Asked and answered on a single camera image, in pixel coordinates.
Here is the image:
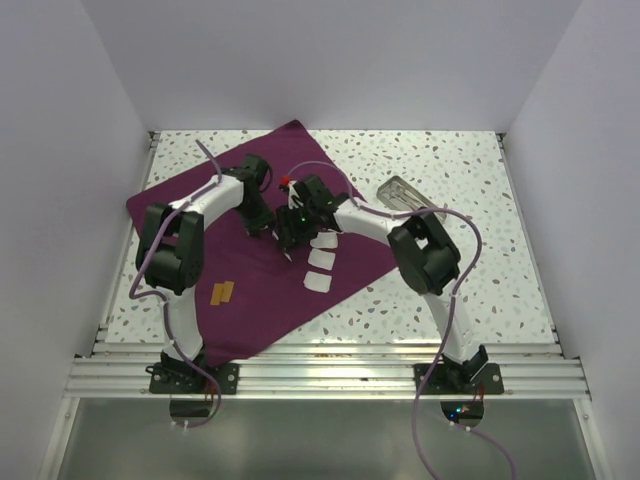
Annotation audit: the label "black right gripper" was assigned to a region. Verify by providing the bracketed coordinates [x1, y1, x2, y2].
[278, 201, 320, 248]

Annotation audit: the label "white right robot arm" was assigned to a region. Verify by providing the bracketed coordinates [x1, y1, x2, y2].
[275, 174, 488, 393]

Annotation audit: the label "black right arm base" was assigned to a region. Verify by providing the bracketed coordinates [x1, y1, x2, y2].
[413, 361, 505, 396]

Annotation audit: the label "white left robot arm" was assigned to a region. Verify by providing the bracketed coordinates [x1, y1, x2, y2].
[132, 155, 276, 393]

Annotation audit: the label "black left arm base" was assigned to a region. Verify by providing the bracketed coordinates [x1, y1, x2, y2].
[145, 352, 240, 395]

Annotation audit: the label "white gauze pad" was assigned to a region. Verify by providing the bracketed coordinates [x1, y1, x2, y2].
[308, 248, 336, 271]
[310, 232, 338, 249]
[303, 271, 332, 293]

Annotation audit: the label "purple cloth mat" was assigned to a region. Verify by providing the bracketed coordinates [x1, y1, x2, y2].
[124, 118, 401, 370]

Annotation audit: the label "orange adhesive bandage strips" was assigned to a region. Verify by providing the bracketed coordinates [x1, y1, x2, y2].
[210, 281, 235, 306]

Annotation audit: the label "steel instrument tray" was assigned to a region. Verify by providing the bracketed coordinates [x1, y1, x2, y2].
[376, 175, 435, 211]

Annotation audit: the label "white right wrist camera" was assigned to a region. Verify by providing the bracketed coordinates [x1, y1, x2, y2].
[279, 175, 301, 209]

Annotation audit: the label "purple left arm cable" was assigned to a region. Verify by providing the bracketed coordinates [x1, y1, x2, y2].
[128, 139, 224, 430]

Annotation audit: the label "aluminium rail frame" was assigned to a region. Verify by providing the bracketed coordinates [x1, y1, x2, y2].
[65, 130, 589, 400]

